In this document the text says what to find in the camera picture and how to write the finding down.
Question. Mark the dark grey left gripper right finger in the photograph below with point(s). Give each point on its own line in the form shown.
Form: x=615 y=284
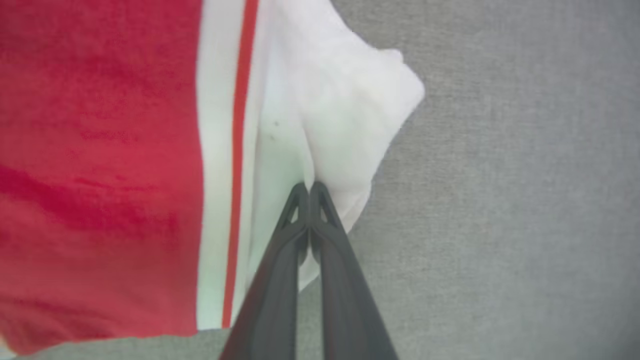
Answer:
x=345 y=300

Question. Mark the red white Bulls 23 jersey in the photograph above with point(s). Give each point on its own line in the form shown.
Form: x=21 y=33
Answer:
x=100 y=150

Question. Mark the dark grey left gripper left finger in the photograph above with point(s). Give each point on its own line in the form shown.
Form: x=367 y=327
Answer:
x=280 y=290

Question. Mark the grey fabric sofa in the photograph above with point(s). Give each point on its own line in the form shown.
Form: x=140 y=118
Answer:
x=500 y=200

